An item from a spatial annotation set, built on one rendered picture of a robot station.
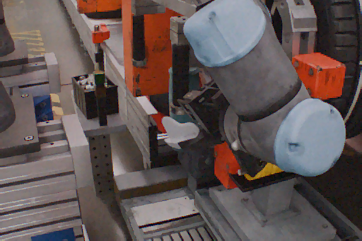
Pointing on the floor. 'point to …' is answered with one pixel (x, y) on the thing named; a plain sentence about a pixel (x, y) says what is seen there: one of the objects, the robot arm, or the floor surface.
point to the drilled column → (101, 164)
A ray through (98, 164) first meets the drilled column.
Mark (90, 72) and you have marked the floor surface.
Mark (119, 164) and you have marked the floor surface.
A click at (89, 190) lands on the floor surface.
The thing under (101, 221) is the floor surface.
